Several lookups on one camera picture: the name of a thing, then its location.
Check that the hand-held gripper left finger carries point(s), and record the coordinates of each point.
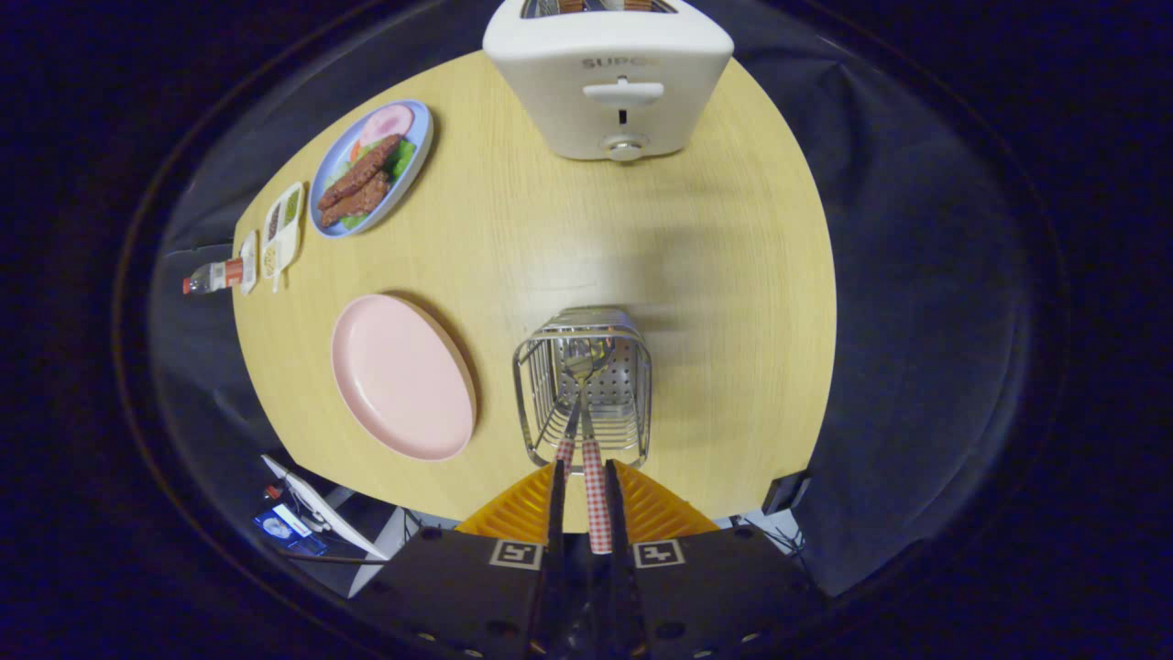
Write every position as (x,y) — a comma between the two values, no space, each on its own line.
(555,522)

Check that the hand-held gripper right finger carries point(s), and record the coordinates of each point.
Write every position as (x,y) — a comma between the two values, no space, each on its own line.
(617,522)

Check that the black box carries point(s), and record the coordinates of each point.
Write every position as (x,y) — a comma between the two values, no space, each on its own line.
(786,492)

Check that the pink plate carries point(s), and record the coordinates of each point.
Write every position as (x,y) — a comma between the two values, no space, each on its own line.
(403,376)

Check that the white board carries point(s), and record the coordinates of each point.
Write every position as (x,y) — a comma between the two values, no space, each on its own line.
(321,504)

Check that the blue lit screen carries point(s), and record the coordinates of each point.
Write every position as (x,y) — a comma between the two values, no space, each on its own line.
(289,532)

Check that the black backdrop cloth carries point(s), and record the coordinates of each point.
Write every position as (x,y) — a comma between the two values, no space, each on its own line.
(916,321)

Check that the blue plate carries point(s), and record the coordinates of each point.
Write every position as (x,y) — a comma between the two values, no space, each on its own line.
(400,186)

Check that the brown sausage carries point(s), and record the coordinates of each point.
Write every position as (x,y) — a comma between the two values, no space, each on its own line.
(359,172)
(357,202)

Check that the green lettuce leaf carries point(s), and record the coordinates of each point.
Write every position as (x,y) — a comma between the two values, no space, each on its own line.
(404,158)

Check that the white divided condiment tray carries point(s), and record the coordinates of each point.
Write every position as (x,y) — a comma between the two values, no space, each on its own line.
(282,234)

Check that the white square coaster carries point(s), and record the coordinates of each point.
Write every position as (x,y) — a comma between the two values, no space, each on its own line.
(248,261)

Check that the clear bottle with red cap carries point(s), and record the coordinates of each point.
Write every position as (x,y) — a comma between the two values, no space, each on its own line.
(218,276)

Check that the pink ham slice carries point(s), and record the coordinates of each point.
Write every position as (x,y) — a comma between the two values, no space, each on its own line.
(388,124)

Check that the white toaster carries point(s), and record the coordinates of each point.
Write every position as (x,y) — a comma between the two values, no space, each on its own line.
(605,55)

